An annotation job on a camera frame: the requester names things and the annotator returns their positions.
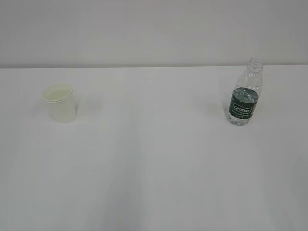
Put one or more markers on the white paper cup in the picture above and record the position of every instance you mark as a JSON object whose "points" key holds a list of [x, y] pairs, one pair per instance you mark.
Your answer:
{"points": [[60, 102]]}

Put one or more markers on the clear green-label water bottle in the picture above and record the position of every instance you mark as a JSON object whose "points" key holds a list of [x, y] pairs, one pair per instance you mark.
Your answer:
{"points": [[246, 93]]}

